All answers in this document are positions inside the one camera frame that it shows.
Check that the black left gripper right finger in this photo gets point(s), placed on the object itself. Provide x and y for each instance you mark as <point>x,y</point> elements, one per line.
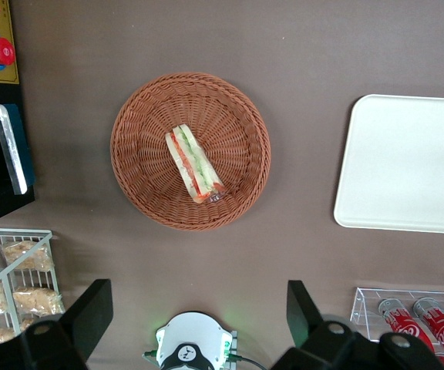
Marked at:
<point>307,327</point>

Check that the clear acrylic bottle rack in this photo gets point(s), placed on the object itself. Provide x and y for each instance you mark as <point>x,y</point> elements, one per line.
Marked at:
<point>360,308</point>

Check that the cream plastic tray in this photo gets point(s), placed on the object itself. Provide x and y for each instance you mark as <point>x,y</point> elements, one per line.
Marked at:
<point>407,165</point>

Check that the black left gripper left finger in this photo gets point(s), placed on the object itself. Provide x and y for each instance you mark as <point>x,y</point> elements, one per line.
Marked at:
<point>79,323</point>

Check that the triangle sandwich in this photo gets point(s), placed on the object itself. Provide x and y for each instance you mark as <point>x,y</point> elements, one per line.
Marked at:
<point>191,162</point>

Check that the round brown wicker basket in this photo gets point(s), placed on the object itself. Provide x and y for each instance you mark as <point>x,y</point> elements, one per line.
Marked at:
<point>149,115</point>

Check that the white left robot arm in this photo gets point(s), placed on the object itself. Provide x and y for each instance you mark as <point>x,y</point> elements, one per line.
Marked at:
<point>191,335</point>

